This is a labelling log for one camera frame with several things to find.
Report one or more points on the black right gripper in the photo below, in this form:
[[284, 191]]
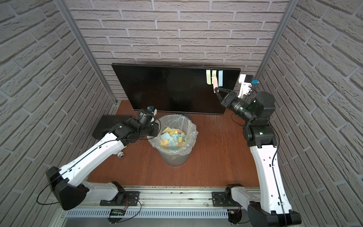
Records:
[[230, 99]]

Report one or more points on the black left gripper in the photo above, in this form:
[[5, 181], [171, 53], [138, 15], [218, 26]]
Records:
[[154, 128]]

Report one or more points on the blue sticky note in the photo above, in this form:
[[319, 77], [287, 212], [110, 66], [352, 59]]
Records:
[[220, 78]]

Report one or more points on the clear plastic bin liner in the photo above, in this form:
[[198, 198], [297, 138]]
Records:
[[176, 121]]

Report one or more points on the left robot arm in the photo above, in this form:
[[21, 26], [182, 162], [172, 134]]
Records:
[[113, 132]]

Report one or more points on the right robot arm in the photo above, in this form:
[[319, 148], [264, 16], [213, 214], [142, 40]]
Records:
[[273, 209]]

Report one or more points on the green sticky note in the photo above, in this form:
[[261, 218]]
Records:
[[209, 77]]

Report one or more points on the pile of discarded sticky notes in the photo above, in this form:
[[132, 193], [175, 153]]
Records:
[[172, 139]]

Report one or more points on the black AOC monitor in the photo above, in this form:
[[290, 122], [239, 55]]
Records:
[[175, 89]]

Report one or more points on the black plastic tool case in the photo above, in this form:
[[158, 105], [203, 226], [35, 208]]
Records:
[[106, 123]]

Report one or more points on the grey waste bin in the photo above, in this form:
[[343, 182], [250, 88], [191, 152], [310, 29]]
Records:
[[175, 157]]

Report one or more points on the left small circuit board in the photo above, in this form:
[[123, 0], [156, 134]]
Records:
[[114, 213]]

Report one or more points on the small circuit board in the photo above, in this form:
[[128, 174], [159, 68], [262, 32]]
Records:
[[114, 213], [234, 216]]

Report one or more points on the right small circuit board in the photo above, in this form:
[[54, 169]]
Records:
[[234, 216]]

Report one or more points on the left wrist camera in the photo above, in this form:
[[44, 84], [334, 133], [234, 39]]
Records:
[[152, 110]]

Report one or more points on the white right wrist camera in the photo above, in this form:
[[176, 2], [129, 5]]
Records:
[[246, 82]]

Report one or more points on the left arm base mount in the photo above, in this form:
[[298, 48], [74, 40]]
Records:
[[122, 199]]

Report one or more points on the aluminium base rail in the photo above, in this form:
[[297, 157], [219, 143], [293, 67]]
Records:
[[158, 202]]

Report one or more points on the right aluminium corner post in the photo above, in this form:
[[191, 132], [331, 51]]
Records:
[[277, 36]]

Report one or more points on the aluminium corner post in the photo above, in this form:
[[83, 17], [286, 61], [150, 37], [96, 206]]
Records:
[[277, 36], [66, 13]]

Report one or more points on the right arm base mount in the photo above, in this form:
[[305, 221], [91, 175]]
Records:
[[221, 199]]

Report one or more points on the left aluminium corner post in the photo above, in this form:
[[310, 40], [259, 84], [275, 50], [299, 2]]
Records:
[[66, 13]]

